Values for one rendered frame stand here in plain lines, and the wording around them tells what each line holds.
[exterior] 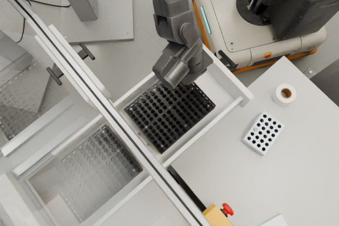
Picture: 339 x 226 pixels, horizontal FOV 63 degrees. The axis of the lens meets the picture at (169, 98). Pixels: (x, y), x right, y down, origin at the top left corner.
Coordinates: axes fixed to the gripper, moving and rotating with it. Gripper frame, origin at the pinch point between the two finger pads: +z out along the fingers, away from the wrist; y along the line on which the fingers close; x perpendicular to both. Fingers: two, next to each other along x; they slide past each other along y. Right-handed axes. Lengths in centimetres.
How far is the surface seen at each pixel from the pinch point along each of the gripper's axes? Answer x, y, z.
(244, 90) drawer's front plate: -12.6, 9.6, 3.5
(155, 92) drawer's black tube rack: 4.5, -11.1, 4.2
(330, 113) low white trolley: -35, 33, 23
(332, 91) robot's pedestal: -33, 62, 63
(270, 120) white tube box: -24.1, 14.0, 19.1
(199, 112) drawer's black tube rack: -8.8, -4.7, 5.3
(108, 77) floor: 62, -23, 91
